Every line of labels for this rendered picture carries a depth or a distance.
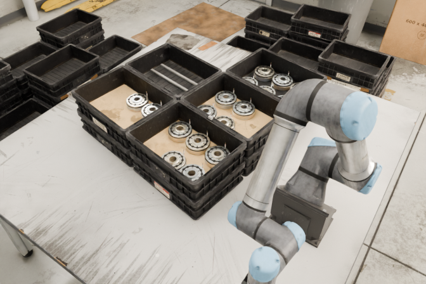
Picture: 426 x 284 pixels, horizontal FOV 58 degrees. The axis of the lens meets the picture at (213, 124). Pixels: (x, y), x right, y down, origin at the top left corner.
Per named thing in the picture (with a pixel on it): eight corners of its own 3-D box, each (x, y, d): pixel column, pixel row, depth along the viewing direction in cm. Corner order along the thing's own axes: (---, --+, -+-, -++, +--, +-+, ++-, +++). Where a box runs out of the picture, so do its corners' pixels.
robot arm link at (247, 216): (282, 64, 106) (218, 224, 112) (317, 76, 99) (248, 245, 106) (298, 73, 115) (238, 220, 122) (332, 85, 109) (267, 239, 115)
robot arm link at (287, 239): (274, 208, 111) (251, 234, 105) (309, 229, 104) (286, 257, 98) (274, 225, 116) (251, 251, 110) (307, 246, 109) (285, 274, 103)
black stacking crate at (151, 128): (246, 163, 159) (248, 143, 151) (194, 206, 143) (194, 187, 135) (179, 119, 179) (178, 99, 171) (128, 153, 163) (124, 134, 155)
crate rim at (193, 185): (248, 146, 152) (248, 142, 151) (194, 191, 136) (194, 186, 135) (178, 103, 173) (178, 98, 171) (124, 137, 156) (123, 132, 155)
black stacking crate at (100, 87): (179, 118, 179) (177, 99, 171) (127, 153, 163) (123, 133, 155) (126, 83, 199) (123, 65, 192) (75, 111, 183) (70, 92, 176)
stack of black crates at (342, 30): (342, 64, 332) (355, 14, 301) (327, 83, 311) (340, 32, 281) (296, 50, 350) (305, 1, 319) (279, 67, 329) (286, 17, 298)
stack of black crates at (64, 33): (88, 55, 343) (76, 7, 313) (113, 66, 331) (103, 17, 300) (51, 77, 319) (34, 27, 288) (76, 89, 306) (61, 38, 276)
